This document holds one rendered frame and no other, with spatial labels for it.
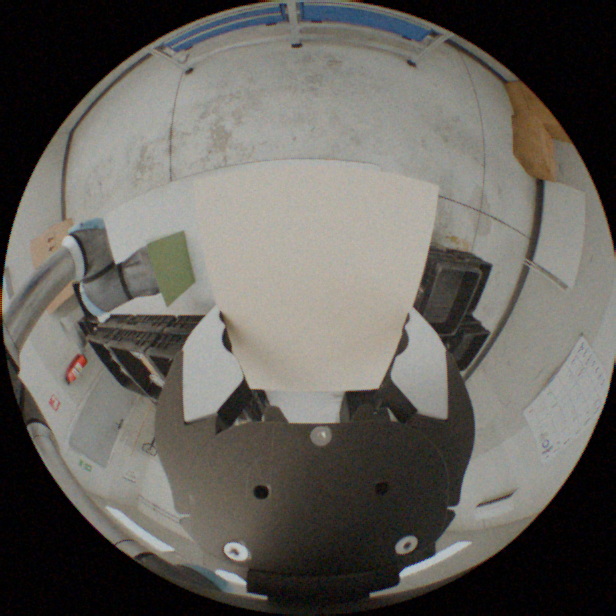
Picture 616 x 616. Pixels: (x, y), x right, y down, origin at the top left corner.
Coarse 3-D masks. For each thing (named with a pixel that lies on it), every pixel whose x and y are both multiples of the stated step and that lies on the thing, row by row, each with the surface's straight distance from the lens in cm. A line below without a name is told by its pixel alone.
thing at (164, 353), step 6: (150, 348) 70; (156, 348) 68; (150, 354) 69; (156, 354) 66; (162, 354) 63; (168, 354) 62; (174, 354) 60; (150, 360) 72; (156, 366) 73; (162, 372) 76; (246, 408) 74; (246, 414) 76; (246, 420) 83
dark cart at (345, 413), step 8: (352, 392) 217; (360, 392) 219; (368, 392) 221; (344, 400) 224; (352, 400) 214; (360, 400) 216; (368, 400) 218; (344, 408) 227; (352, 408) 209; (344, 416) 230; (352, 416) 205; (376, 416) 211; (384, 416) 214
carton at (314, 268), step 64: (256, 192) 9; (320, 192) 8; (384, 192) 9; (256, 256) 9; (320, 256) 9; (384, 256) 10; (256, 320) 11; (320, 320) 11; (384, 320) 12; (256, 384) 17; (320, 384) 16
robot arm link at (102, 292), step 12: (96, 276) 57; (108, 276) 57; (84, 288) 61; (96, 288) 58; (108, 288) 58; (120, 288) 57; (84, 300) 60; (96, 300) 59; (108, 300) 59; (120, 300) 59; (96, 312) 61; (108, 312) 63
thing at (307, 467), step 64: (256, 448) 6; (320, 448) 6; (384, 448) 6; (192, 512) 6; (256, 512) 6; (320, 512) 5; (384, 512) 6; (448, 512) 7; (256, 576) 6; (320, 576) 6; (384, 576) 6
